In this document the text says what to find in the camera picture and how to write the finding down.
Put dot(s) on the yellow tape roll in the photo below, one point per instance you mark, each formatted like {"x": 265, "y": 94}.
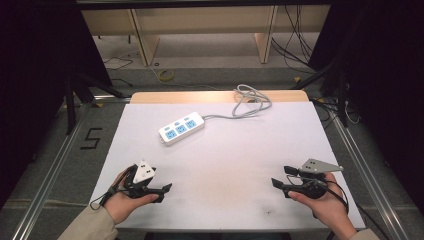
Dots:
{"x": 166, "y": 75}

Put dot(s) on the black metal stand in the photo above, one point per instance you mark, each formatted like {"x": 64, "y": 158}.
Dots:
{"x": 341, "y": 96}
{"x": 70, "y": 106}

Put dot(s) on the person's right hand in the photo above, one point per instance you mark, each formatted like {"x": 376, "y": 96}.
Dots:
{"x": 328, "y": 210}

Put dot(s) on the black curtain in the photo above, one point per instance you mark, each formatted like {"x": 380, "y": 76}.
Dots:
{"x": 36, "y": 83}
{"x": 383, "y": 83}

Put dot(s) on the light wooden desk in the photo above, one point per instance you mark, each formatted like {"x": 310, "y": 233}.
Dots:
{"x": 206, "y": 20}

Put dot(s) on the metal floor rail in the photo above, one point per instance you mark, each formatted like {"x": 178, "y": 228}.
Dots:
{"x": 50, "y": 170}
{"x": 366, "y": 173}

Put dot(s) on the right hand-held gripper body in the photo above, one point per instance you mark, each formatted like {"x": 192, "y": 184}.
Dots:
{"x": 316, "y": 165}

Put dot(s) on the white power strip blue sockets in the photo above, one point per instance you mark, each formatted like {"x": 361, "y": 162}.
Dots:
{"x": 181, "y": 128}

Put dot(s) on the white table cover sheet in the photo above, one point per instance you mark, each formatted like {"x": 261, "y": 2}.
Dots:
{"x": 226, "y": 160}

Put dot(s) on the person's left hand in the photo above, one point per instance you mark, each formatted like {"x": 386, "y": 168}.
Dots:
{"x": 121, "y": 205}

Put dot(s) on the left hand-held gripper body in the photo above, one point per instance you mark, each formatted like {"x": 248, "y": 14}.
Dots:
{"x": 144, "y": 171}

